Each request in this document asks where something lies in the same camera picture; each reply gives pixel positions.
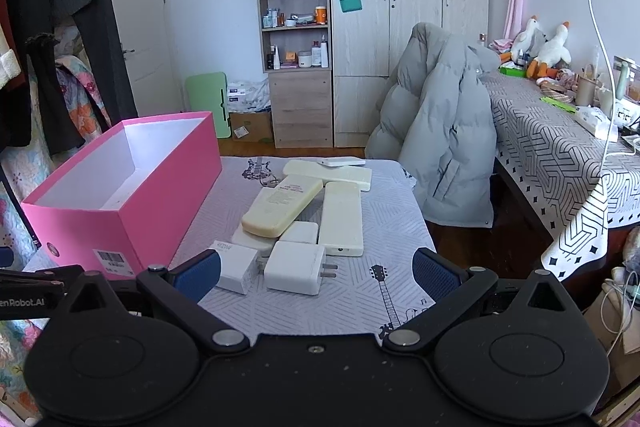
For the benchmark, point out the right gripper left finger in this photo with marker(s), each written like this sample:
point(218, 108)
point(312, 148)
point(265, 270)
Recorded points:
point(175, 294)

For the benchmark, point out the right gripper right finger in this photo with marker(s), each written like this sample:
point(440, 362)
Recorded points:
point(456, 293)

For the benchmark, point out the pink cardboard box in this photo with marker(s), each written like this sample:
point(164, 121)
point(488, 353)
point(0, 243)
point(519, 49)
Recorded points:
point(126, 200)

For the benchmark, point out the white charger with prongs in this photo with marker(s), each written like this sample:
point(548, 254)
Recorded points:
point(297, 268)

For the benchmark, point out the cream remote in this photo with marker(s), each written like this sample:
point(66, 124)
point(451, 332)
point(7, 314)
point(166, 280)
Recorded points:
point(361, 176)
point(341, 232)

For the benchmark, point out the yellowed remote face down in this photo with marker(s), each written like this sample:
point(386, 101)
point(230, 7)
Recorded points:
point(269, 216)

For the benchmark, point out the flat white device underneath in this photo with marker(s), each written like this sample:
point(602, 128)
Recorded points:
point(260, 244)

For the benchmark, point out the floral quilt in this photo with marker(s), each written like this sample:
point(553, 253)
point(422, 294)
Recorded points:
point(26, 167)

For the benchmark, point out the guitar print table cloth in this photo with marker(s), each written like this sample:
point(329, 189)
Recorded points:
point(351, 302)

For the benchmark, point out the white adapter middle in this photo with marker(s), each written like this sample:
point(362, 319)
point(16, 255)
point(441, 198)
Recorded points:
point(303, 232)

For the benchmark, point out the small white remote rear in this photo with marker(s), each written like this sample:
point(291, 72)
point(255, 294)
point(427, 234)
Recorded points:
point(343, 161)

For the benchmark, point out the grey puffer jacket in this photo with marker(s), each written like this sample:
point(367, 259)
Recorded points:
point(436, 121)

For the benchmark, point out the cardboard box on floor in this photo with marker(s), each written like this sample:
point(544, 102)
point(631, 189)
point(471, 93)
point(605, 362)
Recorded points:
point(252, 127)

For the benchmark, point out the green folding table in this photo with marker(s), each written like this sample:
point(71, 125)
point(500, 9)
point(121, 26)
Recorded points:
point(208, 93)

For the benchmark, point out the white tissue packs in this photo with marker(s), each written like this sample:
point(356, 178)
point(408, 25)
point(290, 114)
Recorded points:
point(248, 97)

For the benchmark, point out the white goose plush left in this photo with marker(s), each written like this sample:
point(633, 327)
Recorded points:
point(528, 42)

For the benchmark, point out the white goose plush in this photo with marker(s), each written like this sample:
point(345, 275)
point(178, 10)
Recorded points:
point(528, 42)
point(551, 53)

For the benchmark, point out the white goose plush right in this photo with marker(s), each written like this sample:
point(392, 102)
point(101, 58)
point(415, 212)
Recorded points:
point(551, 53)

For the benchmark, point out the light wood wardrobe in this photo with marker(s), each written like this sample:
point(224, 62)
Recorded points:
point(367, 45)

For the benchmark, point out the orange bottle on shelf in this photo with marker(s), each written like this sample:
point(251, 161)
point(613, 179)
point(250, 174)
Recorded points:
point(320, 16)

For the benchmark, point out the white door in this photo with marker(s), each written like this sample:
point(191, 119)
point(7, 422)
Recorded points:
point(145, 45)

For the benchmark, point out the wooden shelf unit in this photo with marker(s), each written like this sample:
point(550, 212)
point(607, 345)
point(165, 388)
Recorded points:
point(297, 61)

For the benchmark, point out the black hanging garment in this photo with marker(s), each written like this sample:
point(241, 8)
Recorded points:
point(32, 29)

